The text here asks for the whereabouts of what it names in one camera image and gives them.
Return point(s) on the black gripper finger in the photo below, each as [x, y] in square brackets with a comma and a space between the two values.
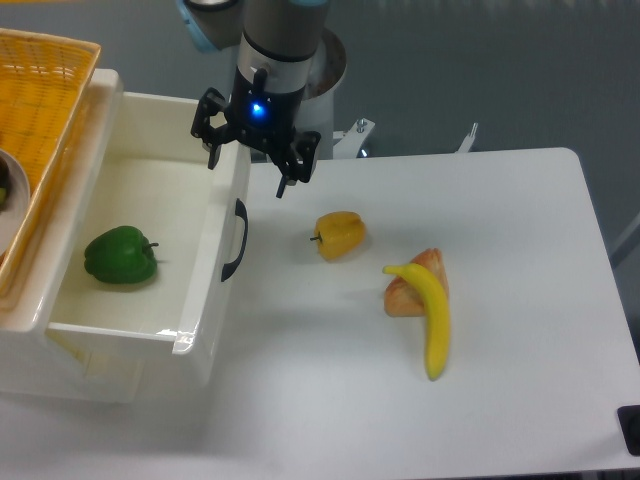
[213, 124]
[296, 160]

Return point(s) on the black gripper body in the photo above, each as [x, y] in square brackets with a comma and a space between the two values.
[265, 99]

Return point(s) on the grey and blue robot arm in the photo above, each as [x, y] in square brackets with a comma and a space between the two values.
[217, 25]

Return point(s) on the white drawer cabinet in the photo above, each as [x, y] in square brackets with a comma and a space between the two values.
[35, 359]

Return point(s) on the yellow bell pepper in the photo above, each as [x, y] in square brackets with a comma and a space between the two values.
[338, 233]

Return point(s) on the yellow woven basket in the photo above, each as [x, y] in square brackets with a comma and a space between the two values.
[44, 79]

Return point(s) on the pink apple slice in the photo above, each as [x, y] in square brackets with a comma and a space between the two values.
[403, 300]

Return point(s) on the green bell pepper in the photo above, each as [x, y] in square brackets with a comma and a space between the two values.
[122, 255]

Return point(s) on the yellow banana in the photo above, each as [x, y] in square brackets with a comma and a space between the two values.
[436, 311]

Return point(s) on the white bowl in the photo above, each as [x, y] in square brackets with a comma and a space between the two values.
[15, 199]

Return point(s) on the black corner table clamp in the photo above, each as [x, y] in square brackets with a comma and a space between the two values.
[629, 420]

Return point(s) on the white metal bracket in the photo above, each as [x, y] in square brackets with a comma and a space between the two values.
[469, 140]

